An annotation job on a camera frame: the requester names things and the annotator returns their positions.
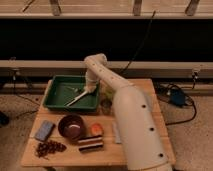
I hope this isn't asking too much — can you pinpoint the grey cloth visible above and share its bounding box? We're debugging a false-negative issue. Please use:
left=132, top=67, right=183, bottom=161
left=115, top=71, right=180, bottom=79
left=112, top=122, right=121, bottom=144

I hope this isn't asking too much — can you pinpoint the blue power box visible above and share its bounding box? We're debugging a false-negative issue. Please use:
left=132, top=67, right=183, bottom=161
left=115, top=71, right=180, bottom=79
left=170, top=89, right=186, bottom=107

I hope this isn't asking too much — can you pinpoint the light green plastic cup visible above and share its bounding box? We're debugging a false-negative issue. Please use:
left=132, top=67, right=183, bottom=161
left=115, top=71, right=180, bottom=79
left=105, top=88, right=115, bottom=100

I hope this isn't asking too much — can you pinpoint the brown grape bunch toy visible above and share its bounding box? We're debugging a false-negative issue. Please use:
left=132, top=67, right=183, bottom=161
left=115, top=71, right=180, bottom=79
left=35, top=140, right=67, bottom=157

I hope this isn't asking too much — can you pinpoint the metal cup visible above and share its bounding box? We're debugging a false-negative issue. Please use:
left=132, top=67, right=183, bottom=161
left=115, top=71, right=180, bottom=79
left=101, top=99, right=112, bottom=115

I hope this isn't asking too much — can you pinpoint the green plastic tray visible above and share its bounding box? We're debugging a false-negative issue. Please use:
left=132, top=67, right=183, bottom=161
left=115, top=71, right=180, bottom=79
left=43, top=75, right=99, bottom=112

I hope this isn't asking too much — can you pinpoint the small metal fork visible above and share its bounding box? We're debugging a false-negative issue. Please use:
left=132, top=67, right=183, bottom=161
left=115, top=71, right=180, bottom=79
left=66, top=87, right=79, bottom=92

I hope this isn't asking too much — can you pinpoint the blue sponge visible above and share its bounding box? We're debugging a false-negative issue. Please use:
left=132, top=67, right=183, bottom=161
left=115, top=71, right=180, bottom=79
left=34, top=120, right=55, bottom=141

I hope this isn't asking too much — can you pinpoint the dark red bowl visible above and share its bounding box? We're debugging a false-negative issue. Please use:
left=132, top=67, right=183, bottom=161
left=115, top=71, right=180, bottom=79
left=58, top=115, right=86, bottom=142

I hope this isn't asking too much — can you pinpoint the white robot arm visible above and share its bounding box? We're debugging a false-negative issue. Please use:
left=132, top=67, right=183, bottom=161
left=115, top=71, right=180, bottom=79
left=84, top=54, right=173, bottom=171

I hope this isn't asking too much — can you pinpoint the black cable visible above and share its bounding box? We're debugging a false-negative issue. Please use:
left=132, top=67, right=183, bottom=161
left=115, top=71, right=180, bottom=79
left=119, top=10, right=157, bottom=76

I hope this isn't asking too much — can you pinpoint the wooden table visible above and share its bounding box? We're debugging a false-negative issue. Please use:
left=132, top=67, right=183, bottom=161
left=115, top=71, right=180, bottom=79
left=21, top=79, right=176, bottom=167

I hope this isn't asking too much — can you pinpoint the orange round toy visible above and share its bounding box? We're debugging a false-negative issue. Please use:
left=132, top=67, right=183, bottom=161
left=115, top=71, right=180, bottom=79
left=90, top=123, right=104, bottom=136

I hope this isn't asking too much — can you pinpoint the striped brown white block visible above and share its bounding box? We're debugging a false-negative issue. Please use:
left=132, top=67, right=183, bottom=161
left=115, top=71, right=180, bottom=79
left=78, top=136, right=104, bottom=153

